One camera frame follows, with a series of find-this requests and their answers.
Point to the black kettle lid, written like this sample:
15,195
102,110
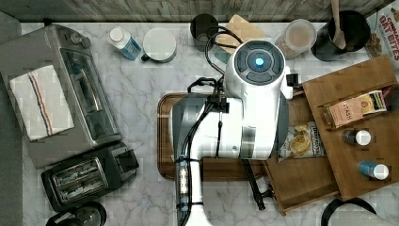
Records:
89,214

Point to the wooden drawer cabinet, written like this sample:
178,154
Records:
329,89

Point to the clear cereal jar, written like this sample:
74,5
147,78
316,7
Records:
298,37

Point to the black tumbler cup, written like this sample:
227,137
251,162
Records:
202,28

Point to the black paper towel holder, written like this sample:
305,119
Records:
335,204

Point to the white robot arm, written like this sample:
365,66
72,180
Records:
245,117

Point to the white bottle blue label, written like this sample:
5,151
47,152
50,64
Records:
124,42

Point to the silver toaster oven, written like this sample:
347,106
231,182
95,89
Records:
69,52

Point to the chips bag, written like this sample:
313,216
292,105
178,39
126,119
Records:
302,141

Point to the wooden spoon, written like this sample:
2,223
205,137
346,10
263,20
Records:
338,38

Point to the blue canister white cap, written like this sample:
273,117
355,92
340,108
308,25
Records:
374,170

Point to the tea box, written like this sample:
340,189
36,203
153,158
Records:
354,109

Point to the wooden drawer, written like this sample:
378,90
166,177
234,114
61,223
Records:
297,182

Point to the dark spice bottle white cap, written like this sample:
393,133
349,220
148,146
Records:
357,137

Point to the teal box wooden lid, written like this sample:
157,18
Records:
242,29

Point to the white mug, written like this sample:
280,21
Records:
159,44

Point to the cinnamon oat bites box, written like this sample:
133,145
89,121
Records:
385,33

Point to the black two-slot toaster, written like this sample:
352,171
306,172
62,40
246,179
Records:
89,176

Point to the wooden cutting board tray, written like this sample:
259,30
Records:
212,170

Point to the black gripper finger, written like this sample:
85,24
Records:
269,193
257,194

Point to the white striped towel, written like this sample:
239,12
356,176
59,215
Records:
42,103

